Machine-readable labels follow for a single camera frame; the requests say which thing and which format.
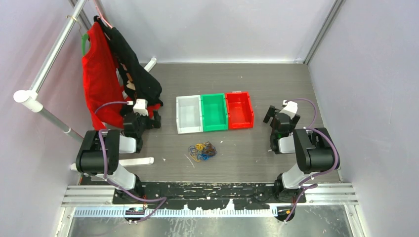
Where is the coloured cable bundle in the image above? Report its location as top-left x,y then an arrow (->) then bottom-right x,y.
188,141 -> 218,163

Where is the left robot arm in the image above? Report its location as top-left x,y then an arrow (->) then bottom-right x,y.
75,110 -> 161,204

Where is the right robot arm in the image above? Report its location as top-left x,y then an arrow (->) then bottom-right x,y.
263,102 -> 340,203

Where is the red plastic bin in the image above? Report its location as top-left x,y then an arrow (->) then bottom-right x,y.
225,91 -> 254,130

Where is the white plastic bin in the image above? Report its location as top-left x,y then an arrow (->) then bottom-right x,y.
176,95 -> 203,134

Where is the black shirt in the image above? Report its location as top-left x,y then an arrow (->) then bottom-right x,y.
93,16 -> 164,106

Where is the red shirt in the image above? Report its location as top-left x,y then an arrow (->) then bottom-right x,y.
82,22 -> 161,130

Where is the green plastic bin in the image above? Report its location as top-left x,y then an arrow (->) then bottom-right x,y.
201,93 -> 228,132

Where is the green hanger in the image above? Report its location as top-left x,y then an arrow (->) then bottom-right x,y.
81,33 -> 89,56

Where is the metal clothes rack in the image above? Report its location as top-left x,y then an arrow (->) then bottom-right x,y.
13,0 -> 158,172

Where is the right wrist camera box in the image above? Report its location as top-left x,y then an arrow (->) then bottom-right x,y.
280,100 -> 298,119

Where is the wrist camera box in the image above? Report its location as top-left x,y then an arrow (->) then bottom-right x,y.
280,100 -> 298,119
133,99 -> 149,116

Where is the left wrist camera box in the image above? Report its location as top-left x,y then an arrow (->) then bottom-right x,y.
133,99 -> 149,116

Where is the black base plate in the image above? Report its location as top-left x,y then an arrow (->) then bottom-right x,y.
112,182 -> 307,211

